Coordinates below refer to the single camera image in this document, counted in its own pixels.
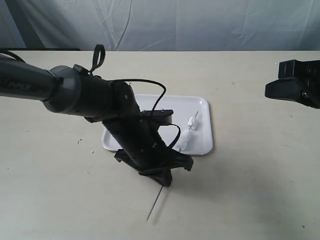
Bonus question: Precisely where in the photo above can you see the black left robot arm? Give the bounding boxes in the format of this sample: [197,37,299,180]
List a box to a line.
[0,50,194,187]

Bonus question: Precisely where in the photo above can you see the white backdrop curtain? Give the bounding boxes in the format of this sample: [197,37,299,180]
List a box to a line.
[0,0,320,51]

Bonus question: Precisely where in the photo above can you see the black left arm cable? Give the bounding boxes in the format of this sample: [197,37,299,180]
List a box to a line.
[91,44,182,151]

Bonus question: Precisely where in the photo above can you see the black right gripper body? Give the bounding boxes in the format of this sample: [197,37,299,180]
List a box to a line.
[278,59,320,101]

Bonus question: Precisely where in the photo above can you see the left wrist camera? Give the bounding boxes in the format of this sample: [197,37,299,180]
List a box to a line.
[140,109,174,126]

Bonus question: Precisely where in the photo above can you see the dark frame behind table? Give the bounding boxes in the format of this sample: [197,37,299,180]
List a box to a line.
[0,47,81,51]

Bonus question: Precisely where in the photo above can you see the thin metal skewer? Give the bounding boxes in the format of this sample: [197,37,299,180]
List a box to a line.
[146,111,199,221]

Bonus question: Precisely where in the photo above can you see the white marshmallow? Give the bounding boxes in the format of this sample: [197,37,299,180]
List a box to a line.
[180,129,193,143]
[177,141,189,152]
[187,116,199,131]

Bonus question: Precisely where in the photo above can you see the white plastic tray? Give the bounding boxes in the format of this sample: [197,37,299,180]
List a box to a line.
[101,94,213,156]

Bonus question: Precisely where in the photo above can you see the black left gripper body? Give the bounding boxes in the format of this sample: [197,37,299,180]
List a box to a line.
[102,113,194,175]

